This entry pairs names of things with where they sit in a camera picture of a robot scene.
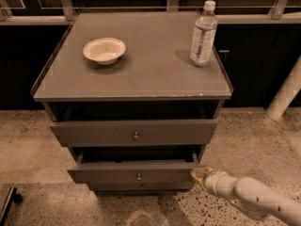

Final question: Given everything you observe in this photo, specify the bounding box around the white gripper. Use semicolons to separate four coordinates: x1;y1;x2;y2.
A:
190;167;238;201

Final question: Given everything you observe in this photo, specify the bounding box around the grey bottom drawer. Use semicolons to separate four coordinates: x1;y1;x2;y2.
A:
68;151;198;185

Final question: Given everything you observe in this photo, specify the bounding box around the grey drawer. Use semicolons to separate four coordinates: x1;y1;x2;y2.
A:
50;120;217;147
68;151;198;185

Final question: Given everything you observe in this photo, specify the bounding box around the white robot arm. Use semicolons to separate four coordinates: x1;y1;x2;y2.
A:
191;167;301;226

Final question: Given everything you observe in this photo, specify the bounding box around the grey middle drawer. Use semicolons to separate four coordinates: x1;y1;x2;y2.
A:
50;120;217;147

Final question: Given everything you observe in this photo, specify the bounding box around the grey drawer cabinet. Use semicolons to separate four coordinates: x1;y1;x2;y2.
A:
32;12;232;195

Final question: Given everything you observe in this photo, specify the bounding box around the white pillar leg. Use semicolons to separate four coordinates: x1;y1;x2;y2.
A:
266;56;301;120

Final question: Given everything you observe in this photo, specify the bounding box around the clear plastic water bottle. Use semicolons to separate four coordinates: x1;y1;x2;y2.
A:
190;0;218;67

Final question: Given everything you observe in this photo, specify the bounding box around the white paper bowl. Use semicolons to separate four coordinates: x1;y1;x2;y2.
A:
83;38;126;65

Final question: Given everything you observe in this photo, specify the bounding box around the black wheeled base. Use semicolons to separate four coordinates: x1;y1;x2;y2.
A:
0;187;23;226

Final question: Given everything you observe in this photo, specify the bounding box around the metal railing frame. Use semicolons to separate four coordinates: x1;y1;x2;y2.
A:
0;0;301;25

